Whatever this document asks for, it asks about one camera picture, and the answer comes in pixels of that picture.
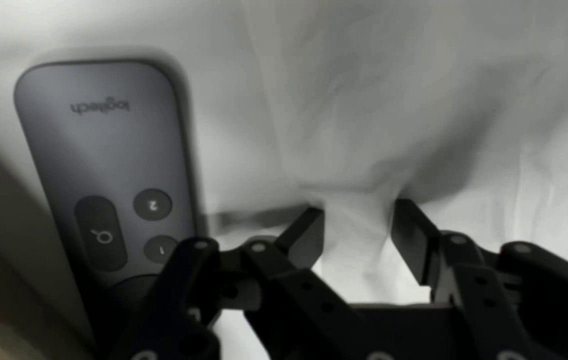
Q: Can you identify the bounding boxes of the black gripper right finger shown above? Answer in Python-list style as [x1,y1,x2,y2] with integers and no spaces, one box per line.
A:
[391,198,568,360]

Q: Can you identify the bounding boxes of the dark grey remote control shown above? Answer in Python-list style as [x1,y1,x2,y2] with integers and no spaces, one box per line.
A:
[15,60,198,348]

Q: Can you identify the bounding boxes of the white tissue sheet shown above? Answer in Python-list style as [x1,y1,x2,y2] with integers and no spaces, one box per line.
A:
[0,0,568,360]

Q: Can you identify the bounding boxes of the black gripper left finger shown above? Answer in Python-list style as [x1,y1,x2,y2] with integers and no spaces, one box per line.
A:
[108,207,392,360]

